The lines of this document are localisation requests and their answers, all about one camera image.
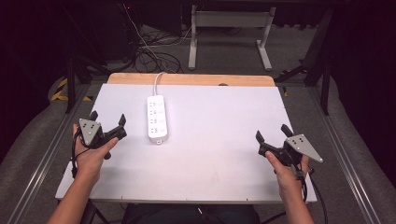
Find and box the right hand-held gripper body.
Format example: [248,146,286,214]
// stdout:
[257,133,324,180]

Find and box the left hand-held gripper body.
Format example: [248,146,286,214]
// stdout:
[78,118,128,161]

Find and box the white power strip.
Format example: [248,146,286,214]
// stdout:
[147,94,169,145]

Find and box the person's left hand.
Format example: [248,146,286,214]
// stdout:
[72,123,120,185]

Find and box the person's right hand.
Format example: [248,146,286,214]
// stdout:
[264,150,311,200]

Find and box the black metal stand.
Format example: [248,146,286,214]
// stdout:
[275,7,334,117]
[60,54,109,115]

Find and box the yellow black hazard tape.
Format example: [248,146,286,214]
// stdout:
[50,77,93,103]

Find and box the black table leg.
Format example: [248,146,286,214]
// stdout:
[79,199,110,224]

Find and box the wooden board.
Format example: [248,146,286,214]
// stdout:
[106,72,276,88]

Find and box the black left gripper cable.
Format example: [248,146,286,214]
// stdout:
[70,135,92,180]

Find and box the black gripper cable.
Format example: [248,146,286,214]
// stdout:
[70,135,92,180]
[267,167,329,224]

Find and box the white power strip cable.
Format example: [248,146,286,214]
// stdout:
[152,71,167,97]

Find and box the aluminium floor rail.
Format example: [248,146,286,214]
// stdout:
[305,85,383,224]
[6,83,92,224]

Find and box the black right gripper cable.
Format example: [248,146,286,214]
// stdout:
[267,167,329,224]

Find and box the black floor cables bundle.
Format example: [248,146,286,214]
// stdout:
[133,46,185,75]

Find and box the thin white floor cable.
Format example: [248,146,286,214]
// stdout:
[123,3,171,73]

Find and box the white metal table frame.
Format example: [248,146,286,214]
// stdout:
[188,4,276,72]

